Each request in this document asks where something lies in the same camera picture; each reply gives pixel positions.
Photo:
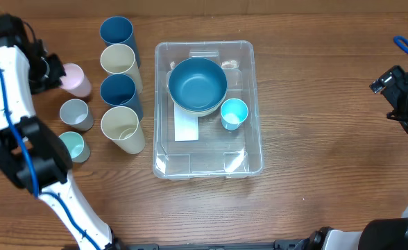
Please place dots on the pink small cup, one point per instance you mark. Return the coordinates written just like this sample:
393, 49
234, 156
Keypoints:
75, 81

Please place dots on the cream bowl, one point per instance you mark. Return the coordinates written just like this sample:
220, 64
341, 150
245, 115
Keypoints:
197, 113
219, 103

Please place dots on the mint green small cup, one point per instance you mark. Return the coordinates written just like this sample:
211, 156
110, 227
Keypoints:
76, 145

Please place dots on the light blue small cup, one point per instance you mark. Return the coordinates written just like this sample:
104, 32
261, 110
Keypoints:
233, 113

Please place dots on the beige tall cup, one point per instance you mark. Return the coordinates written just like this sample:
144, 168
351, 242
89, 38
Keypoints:
121, 59
122, 126

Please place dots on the grey small cup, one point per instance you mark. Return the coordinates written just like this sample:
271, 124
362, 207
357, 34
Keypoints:
77, 114

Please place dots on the clear plastic storage bin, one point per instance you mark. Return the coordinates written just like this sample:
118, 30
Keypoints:
217, 152

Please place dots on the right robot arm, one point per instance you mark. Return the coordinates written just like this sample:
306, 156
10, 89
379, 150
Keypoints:
379, 233

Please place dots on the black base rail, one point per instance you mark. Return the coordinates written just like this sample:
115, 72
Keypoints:
276, 245

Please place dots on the near beige tall cup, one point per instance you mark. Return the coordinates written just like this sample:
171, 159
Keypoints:
122, 126

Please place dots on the near dark blue tall cup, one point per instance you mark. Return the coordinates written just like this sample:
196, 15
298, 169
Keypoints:
120, 90

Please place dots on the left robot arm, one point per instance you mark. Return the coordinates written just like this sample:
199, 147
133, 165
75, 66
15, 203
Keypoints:
32, 156

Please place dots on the far dark blue tall cup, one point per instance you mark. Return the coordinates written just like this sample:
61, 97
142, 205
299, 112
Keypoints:
119, 30

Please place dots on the white label in bin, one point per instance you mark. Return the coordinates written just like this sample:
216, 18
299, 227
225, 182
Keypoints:
185, 125

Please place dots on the dark blue bowl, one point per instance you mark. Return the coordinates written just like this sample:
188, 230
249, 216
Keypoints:
197, 84

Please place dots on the far beige tall cup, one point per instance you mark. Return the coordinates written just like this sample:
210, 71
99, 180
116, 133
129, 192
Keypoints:
121, 59

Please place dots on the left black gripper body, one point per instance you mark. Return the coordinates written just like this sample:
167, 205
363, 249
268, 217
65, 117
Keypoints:
40, 77

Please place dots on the dark blue tall cup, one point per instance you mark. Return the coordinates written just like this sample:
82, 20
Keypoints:
119, 30
120, 90

